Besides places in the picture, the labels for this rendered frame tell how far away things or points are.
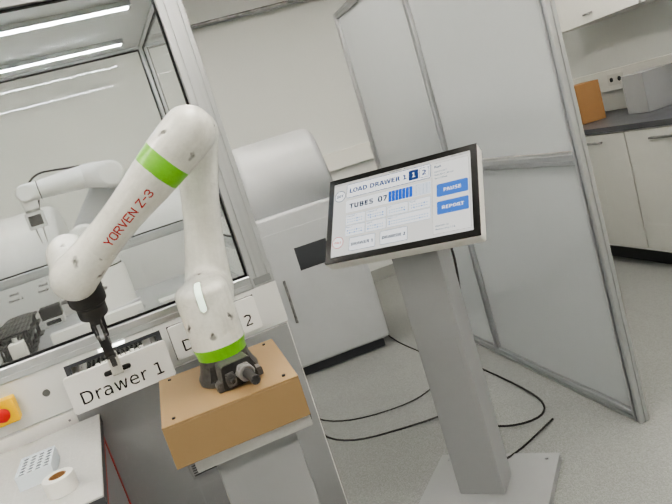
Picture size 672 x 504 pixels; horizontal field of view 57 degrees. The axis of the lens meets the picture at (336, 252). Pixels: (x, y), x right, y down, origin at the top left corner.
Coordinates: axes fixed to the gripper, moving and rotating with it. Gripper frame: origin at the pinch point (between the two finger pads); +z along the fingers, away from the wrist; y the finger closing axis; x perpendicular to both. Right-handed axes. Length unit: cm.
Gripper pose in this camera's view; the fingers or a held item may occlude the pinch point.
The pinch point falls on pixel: (114, 363)
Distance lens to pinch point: 185.2
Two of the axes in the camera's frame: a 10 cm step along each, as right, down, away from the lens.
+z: 1.5, 8.6, 4.9
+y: 4.4, 3.8, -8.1
